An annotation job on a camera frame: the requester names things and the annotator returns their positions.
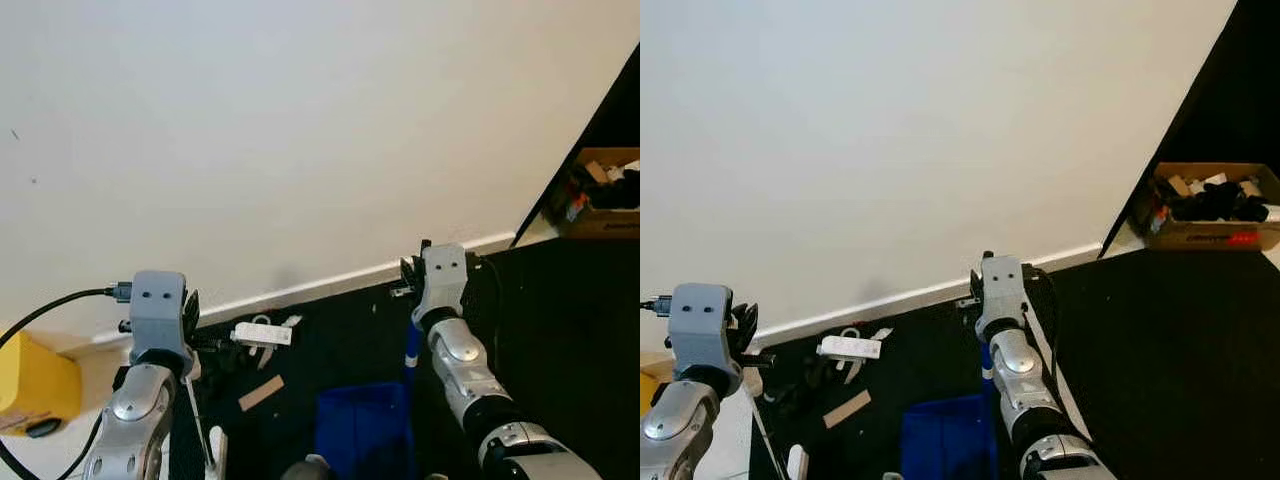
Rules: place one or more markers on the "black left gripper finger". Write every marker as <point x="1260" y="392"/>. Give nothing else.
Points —
<point x="751" y="325"/>
<point x="196" y="312"/>
<point x="187" y="312"/>
<point x="738" y="325"/>

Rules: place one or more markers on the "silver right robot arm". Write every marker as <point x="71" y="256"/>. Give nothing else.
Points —
<point x="1015" y="380"/>
<point x="460" y="370"/>

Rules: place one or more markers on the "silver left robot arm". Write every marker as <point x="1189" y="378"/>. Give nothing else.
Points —
<point x="135" y="410"/>
<point x="680" y="420"/>

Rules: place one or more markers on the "black floor mat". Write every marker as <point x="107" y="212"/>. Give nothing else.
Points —
<point x="560" y="350"/>
<point x="1180" y="380"/>

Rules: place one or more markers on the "black debris pieces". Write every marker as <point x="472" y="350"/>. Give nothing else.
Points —
<point x="818" y="378"/>
<point x="220" y="358"/>

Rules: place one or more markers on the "white plastic bar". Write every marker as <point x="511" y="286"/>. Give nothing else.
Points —
<point x="850" y="347"/>
<point x="262" y="334"/>

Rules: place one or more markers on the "flat wooden stick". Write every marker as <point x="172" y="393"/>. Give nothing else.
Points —
<point x="847" y="409"/>
<point x="260" y="394"/>

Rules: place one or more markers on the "yellow box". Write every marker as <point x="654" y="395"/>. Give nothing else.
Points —
<point x="35" y="385"/>
<point x="652" y="390"/>

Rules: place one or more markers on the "grey robot left leg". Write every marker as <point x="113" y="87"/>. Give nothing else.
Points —
<point x="307" y="470"/>

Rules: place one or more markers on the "brown cardboard box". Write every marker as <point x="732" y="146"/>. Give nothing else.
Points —
<point x="1200" y="238"/>
<point x="605" y="225"/>

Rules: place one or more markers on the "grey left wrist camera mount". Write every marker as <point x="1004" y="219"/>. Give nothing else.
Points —
<point x="158" y="310"/>
<point x="700" y="325"/>

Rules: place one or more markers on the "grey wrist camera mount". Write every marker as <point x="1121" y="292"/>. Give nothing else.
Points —
<point x="700" y="325"/>
<point x="445" y="275"/>
<point x="1003" y="290"/>
<point x="158" y="310"/>

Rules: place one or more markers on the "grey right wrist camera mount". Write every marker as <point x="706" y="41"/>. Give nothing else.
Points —
<point x="445" y="275"/>
<point x="1003" y="290"/>

